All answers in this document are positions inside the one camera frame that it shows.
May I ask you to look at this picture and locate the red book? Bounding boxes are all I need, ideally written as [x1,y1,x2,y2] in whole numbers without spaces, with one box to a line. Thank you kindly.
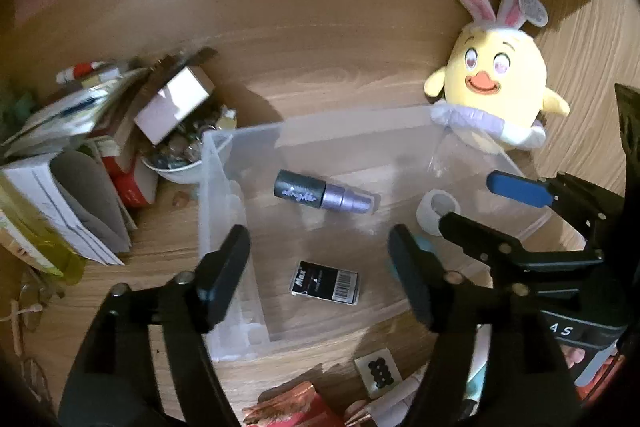
[102,147,160,208]

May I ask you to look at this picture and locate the white bowl of trinkets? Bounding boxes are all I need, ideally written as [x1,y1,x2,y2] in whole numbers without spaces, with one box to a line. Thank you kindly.
[150,106,237,168]

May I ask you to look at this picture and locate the brown cardboard piece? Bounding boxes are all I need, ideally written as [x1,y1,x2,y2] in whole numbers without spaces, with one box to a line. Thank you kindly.
[145,48,218,92]

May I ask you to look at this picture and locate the red envelope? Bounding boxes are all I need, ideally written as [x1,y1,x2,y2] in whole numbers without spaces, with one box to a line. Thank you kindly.
[242,382,346,427]

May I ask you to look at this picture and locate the yellow chick plush toy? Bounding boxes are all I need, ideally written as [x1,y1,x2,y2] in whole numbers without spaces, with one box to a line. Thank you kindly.
[424,0,571,152]

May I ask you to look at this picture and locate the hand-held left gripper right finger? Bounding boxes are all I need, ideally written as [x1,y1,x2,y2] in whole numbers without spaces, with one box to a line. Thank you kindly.
[387,224,583,427]

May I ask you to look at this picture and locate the stack of booklets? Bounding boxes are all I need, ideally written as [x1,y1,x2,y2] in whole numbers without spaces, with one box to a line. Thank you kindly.
[0,67,151,158]

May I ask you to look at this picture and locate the small white cardboard box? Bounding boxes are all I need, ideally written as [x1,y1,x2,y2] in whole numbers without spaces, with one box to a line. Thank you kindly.
[134,66,216,145]

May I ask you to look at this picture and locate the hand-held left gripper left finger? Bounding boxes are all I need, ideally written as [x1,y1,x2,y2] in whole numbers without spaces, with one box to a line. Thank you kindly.
[59,224,251,427]

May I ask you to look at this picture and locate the eyeglasses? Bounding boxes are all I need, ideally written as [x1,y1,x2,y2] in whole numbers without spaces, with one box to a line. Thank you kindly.
[7,274,66,408]

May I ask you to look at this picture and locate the clear plastic wrapper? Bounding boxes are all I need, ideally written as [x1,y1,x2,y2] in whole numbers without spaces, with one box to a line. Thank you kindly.
[427,132,501,178]

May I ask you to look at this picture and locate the red white glue stick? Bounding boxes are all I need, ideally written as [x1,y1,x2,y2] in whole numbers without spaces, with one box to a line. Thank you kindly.
[56,61,121,84]

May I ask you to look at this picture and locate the orange printed packet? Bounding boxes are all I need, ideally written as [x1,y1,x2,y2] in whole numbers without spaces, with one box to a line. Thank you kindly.
[560,339,628,390]

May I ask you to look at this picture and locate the green leafy thing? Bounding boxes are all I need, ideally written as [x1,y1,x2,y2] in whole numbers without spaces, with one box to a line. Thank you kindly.
[0,92,41,132]

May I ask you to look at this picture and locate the white pen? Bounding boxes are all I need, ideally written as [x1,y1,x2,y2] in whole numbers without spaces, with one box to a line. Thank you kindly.
[367,369,430,414]

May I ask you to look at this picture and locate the white mahjong tile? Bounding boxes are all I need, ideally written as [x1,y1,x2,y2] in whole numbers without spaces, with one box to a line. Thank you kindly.
[354,349,401,395]

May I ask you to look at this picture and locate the yellow plastic bag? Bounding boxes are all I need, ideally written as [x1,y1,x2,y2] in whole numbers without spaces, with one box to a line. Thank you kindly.
[0,187,86,285]

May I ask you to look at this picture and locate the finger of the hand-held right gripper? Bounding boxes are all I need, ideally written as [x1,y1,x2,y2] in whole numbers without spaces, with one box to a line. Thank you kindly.
[486,171,626,233]
[439,211,603,278]

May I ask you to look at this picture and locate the white tape roll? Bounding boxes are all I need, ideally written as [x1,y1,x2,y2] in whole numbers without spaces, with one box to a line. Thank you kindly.
[416,189,462,238]

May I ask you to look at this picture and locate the pile of papers and books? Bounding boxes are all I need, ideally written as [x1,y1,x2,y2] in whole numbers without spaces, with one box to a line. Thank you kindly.
[0,149,138,267]

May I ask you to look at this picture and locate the clear plastic storage box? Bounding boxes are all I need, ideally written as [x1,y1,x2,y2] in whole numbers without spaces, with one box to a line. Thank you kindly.
[197,104,586,363]

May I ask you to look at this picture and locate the purple spray bottle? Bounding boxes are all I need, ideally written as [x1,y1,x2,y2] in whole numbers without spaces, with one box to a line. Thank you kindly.
[272,169,378,214]

